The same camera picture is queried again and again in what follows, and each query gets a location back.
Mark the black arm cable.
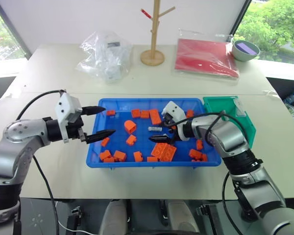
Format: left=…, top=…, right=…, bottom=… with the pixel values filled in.
left=221, top=170, right=244, bottom=235
left=32, top=156, right=61, bottom=235

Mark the blue plastic bin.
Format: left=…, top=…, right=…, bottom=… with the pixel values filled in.
left=85, top=97, right=223, bottom=170

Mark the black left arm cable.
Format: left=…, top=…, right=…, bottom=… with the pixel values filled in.
left=32, top=156, right=61, bottom=235

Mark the rounded orange block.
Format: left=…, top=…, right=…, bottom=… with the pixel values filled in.
left=123, top=119, right=137, bottom=134

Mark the grey rounded robot foot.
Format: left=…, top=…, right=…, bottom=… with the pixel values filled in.
left=98, top=199, right=128, bottom=235
left=166, top=200, right=199, bottom=235

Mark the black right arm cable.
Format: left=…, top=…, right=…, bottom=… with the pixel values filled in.
left=221, top=170, right=244, bottom=235

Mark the long orange brick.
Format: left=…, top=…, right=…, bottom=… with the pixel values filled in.
left=149, top=109, right=162, bottom=124

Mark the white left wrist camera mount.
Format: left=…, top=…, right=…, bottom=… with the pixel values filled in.
left=54, top=92, right=83, bottom=144

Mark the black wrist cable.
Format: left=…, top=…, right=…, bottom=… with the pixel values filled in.
left=171, top=110, right=248, bottom=148
left=15, top=90, right=66, bottom=121

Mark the plastic water bottle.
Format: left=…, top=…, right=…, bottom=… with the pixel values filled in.
left=282, top=91, right=294, bottom=105

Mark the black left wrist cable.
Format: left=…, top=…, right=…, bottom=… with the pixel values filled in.
left=15, top=90, right=66, bottom=121

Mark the red tag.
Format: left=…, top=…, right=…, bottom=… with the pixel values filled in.
left=140, top=8, right=153, bottom=19

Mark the large orange studded brick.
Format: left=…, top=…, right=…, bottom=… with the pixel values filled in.
left=150, top=142, right=168, bottom=158
left=160, top=144, right=177, bottom=163

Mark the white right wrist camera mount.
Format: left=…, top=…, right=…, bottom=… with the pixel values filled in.
left=161, top=100, right=190, bottom=142

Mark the grey bowl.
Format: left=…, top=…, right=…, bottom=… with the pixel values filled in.
left=232, top=39, right=261, bottom=62

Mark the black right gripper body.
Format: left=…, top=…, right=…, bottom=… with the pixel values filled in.
left=163, top=114, right=182, bottom=145

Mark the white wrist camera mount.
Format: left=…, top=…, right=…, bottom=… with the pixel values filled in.
left=161, top=100, right=190, bottom=142
left=54, top=92, right=83, bottom=144

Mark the purple block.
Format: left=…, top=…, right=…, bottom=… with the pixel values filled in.
left=237, top=42, right=258, bottom=55

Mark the clear label holder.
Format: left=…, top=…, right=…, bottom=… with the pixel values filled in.
left=235, top=97, right=247, bottom=117

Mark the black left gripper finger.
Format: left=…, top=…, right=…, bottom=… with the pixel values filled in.
left=82, top=105, right=106, bottom=117
left=85, top=129, right=117, bottom=145

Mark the thin white cable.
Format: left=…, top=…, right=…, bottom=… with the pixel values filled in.
left=57, top=219, right=89, bottom=234

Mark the green plastic bin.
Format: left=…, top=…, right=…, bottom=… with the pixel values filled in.
left=202, top=95, right=257, bottom=150

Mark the red folder in sleeve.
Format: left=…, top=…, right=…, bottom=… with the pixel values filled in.
left=172, top=37, right=241, bottom=80

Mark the wooden branch rack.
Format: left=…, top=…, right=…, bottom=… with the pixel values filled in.
left=140, top=0, right=176, bottom=66

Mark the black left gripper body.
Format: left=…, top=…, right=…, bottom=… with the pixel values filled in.
left=66, top=114, right=88, bottom=144

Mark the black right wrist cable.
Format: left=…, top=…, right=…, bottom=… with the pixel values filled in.
left=171, top=110, right=248, bottom=148

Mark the clear plastic bag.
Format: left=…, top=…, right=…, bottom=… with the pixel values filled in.
left=75, top=30, right=133, bottom=84

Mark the black bracket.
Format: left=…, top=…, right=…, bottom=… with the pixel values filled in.
left=67, top=206, right=82, bottom=235
left=196, top=204, right=221, bottom=235

